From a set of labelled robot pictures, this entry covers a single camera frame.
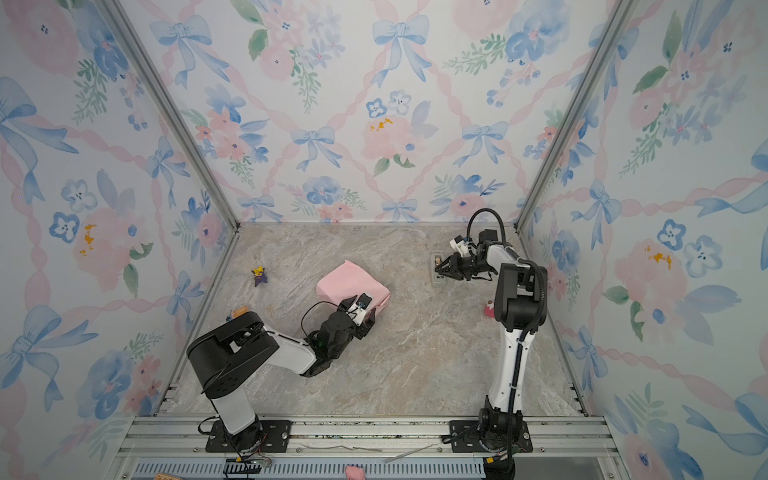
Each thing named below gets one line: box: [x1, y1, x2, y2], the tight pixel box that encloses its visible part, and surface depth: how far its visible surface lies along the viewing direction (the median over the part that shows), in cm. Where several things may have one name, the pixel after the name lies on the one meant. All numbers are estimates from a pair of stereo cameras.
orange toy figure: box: [226, 305, 249, 322], surface depth 94 cm
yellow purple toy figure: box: [251, 266, 267, 287], surface depth 105 cm
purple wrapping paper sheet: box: [316, 260, 391, 313], surface depth 97 cm
